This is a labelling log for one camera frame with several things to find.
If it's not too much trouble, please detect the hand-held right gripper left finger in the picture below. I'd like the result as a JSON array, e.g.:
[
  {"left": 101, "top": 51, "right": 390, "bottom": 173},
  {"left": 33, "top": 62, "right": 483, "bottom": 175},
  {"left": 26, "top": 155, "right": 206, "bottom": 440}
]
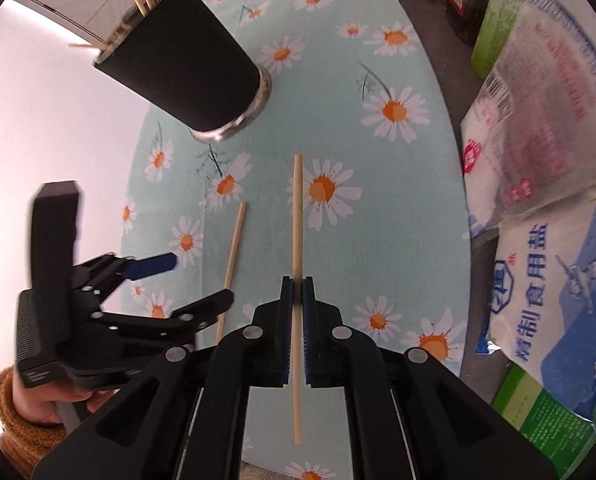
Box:
[{"left": 32, "top": 276, "right": 295, "bottom": 480}]

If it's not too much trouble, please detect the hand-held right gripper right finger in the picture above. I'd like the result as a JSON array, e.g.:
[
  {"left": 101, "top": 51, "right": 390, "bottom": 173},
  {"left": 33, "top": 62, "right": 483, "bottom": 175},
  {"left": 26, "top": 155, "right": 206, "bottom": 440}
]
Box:
[{"left": 302, "top": 276, "right": 561, "bottom": 480}]

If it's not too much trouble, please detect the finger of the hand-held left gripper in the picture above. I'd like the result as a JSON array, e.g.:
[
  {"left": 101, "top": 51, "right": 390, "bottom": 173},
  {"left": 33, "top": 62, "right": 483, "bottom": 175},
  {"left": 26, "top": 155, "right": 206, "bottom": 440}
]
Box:
[
  {"left": 74, "top": 287, "right": 235, "bottom": 367},
  {"left": 72, "top": 252, "right": 179, "bottom": 312}
]

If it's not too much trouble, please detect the black cylindrical chopstick holder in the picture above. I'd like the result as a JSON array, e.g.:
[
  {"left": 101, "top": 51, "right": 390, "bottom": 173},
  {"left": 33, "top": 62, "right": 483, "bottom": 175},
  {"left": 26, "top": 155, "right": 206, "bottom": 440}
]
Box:
[{"left": 92, "top": 0, "right": 273, "bottom": 145}]

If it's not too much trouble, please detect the person's left forearm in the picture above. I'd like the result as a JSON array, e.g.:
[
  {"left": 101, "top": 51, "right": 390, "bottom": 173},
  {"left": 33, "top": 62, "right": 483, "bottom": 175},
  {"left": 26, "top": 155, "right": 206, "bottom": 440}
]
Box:
[{"left": 0, "top": 367, "right": 66, "bottom": 478}]

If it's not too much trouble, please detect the person's left hand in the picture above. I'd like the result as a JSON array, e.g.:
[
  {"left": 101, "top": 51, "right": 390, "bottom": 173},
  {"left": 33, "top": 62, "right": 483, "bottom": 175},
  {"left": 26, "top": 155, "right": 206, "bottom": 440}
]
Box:
[{"left": 14, "top": 387, "right": 117, "bottom": 427}]

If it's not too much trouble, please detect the daisy print tablecloth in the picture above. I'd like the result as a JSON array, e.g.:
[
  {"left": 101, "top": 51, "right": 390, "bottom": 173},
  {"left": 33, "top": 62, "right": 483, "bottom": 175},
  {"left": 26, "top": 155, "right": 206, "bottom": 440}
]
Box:
[{"left": 120, "top": 0, "right": 474, "bottom": 480}]

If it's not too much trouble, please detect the white and blue salt bag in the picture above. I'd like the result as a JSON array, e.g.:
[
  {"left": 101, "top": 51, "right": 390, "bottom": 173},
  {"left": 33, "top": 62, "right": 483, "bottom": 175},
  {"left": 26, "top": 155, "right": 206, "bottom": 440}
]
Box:
[{"left": 478, "top": 195, "right": 596, "bottom": 423}]

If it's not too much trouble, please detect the green box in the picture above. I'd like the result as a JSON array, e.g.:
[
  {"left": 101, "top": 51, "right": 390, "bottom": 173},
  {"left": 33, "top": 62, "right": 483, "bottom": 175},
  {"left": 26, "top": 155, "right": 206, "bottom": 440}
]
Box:
[{"left": 490, "top": 362, "right": 596, "bottom": 461}]

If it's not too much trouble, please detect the clear bag with red label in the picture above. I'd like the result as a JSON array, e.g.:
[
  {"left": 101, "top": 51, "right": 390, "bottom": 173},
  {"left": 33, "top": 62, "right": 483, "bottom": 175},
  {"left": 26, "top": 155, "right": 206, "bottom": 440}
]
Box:
[{"left": 460, "top": 0, "right": 596, "bottom": 238}]

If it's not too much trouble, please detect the green packet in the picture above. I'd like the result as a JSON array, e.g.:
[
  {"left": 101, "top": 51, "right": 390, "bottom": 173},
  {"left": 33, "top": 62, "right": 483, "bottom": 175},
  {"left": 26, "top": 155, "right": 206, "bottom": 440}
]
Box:
[{"left": 470, "top": 0, "right": 549, "bottom": 81}]

